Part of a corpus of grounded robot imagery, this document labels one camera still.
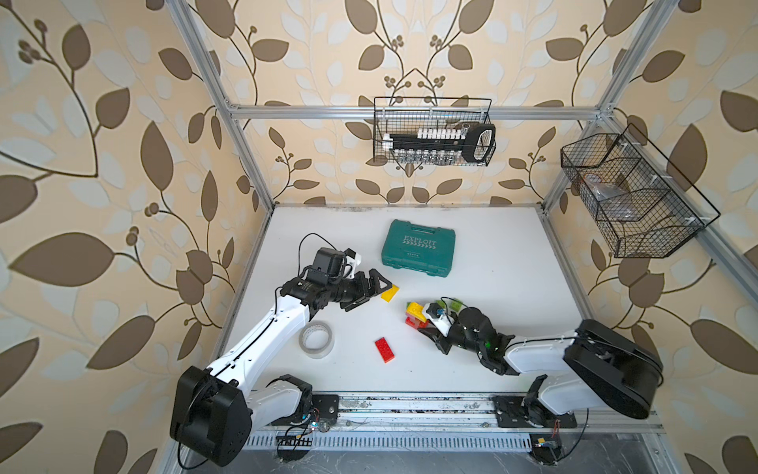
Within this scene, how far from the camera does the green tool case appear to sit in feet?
3.31

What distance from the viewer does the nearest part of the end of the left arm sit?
0.57 metres

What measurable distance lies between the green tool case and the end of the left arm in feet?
0.85
